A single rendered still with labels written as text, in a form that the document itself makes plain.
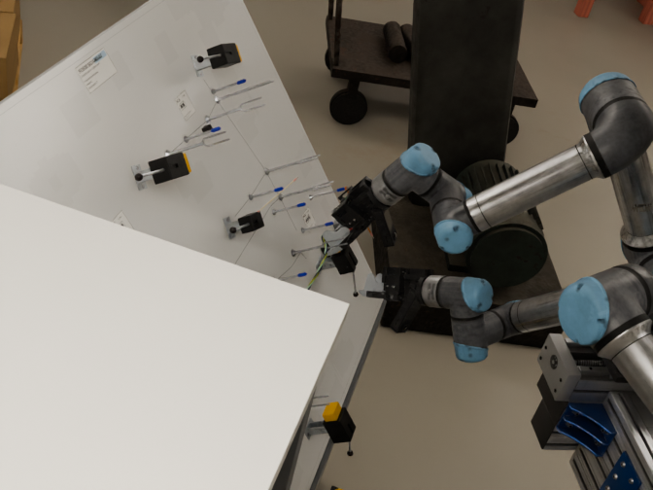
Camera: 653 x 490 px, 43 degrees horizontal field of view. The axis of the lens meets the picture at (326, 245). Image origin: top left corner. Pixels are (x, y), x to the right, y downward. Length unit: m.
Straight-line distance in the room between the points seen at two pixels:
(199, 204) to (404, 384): 1.87
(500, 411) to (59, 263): 2.78
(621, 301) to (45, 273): 1.09
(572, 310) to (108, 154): 0.89
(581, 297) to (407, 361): 1.96
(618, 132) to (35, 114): 1.05
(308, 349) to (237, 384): 0.08
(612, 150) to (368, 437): 1.78
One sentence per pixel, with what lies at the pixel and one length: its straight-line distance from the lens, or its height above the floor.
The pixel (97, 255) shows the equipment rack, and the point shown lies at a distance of 0.82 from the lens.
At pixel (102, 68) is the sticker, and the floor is 1.66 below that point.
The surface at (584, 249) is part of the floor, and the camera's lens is 4.53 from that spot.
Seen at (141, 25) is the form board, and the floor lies 1.67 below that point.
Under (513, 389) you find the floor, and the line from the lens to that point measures 3.55.
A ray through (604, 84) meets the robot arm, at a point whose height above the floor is 1.72.
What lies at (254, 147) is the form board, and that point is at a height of 1.38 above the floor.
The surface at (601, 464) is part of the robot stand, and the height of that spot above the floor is 0.92.
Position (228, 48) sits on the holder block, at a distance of 1.75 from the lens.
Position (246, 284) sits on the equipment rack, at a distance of 0.80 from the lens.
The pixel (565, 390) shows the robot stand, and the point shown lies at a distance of 2.01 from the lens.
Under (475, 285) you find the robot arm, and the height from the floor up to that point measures 1.27.
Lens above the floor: 2.37
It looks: 37 degrees down
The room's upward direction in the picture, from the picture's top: 13 degrees clockwise
